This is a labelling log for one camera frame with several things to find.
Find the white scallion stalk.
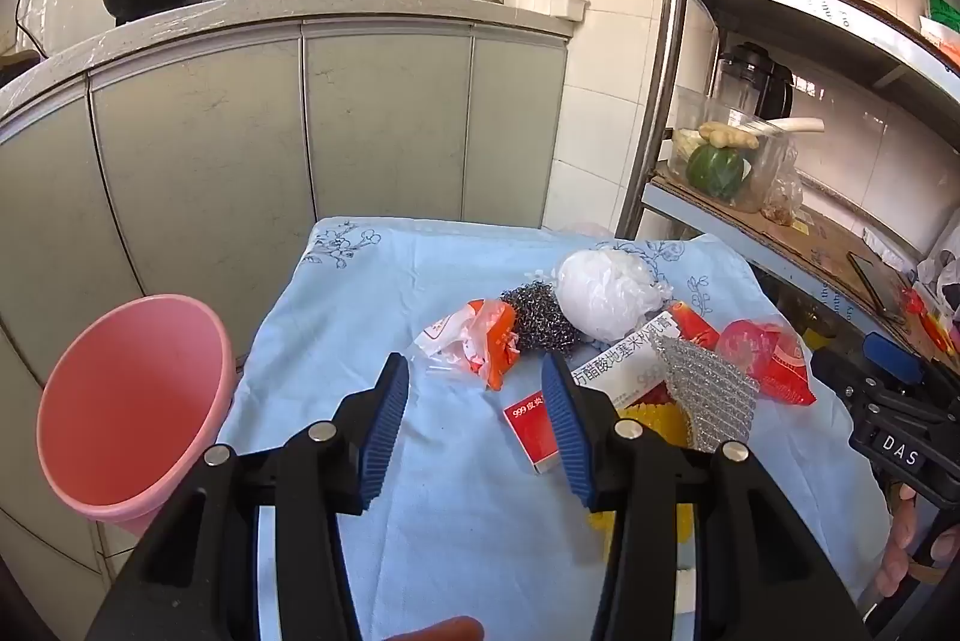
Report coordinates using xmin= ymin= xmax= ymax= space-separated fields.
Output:
xmin=739 ymin=117 xmax=826 ymax=137

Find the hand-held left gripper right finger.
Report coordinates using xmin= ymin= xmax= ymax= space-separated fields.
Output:
xmin=540 ymin=352 xmax=871 ymax=641

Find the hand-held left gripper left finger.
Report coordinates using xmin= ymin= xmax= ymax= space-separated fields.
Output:
xmin=86 ymin=352 xmax=412 ymax=641

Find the clear plastic container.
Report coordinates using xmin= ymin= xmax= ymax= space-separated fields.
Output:
xmin=670 ymin=86 xmax=797 ymax=213

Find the red snack packet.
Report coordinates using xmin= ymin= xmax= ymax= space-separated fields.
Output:
xmin=900 ymin=288 xmax=960 ymax=357

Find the black blender jug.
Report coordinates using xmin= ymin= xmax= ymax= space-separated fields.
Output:
xmin=709 ymin=43 xmax=794 ymax=125

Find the balled white plastic bag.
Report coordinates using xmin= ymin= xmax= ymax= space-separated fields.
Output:
xmin=555 ymin=247 xmax=672 ymax=344

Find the grey kitchen counter cabinet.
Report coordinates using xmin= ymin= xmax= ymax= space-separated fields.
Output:
xmin=0 ymin=0 xmax=572 ymax=641

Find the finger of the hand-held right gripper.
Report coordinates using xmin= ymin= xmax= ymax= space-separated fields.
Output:
xmin=862 ymin=332 xmax=960 ymax=402
xmin=812 ymin=347 xmax=950 ymax=425

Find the brown cardboard sheet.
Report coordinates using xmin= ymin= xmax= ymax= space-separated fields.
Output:
xmin=652 ymin=172 xmax=960 ymax=365

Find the orange and white plastic wrapper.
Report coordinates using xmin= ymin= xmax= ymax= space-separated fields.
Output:
xmin=409 ymin=298 xmax=522 ymax=391

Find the green bell pepper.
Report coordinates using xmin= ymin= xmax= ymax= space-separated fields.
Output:
xmin=686 ymin=144 xmax=753 ymax=201

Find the steel wool scrubber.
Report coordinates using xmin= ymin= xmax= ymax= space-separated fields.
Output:
xmin=499 ymin=281 xmax=582 ymax=353

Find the pink plastic bucket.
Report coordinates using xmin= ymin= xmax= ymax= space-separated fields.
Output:
xmin=36 ymin=294 xmax=242 ymax=541

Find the dark pot with curved handle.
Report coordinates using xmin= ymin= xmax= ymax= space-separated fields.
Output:
xmin=0 ymin=49 xmax=40 ymax=89

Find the white rectangular tray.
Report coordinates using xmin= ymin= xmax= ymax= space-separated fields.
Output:
xmin=501 ymin=0 xmax=590 ymax=22

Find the long white and red box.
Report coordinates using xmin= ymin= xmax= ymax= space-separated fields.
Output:
xmin=566 ymin=302 xmax=721 ymax=410

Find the red plastic wrapper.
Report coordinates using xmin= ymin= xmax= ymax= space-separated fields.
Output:
xmin=716 ymin=318 xmax=817 ymax=406

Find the person's right hand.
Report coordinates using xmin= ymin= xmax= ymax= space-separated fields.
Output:
xmin=874 ymin=476 xmax=946 ymax=601

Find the silver mesh cloth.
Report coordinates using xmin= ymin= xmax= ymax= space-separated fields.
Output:
xmin=649 ymin=333 xmax=762 ymax=455

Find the ginger root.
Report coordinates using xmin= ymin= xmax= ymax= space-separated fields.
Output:
xmin=699 ymin=121 xmax=760 ymax=151

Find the small red medicine box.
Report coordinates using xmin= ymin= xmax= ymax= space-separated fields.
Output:
xmin=502 ymin=386 xmax=571 ymax=476

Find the clear bag of brown food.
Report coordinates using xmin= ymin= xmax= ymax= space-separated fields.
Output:
xmin=761 ymin=150 xmax=805 ymax=227

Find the person's left hand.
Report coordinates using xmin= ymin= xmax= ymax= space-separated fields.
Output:
xmin=390 ymin=615 xmax=485 ymax=641

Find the light blue floral cloth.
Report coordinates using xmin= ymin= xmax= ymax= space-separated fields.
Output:
xmin=217 ymin=215 xmax=893 ymax=641

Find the black smartphone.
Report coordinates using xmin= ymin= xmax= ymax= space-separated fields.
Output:
xmin=847 ymin=251 xmax=908 ymax=321

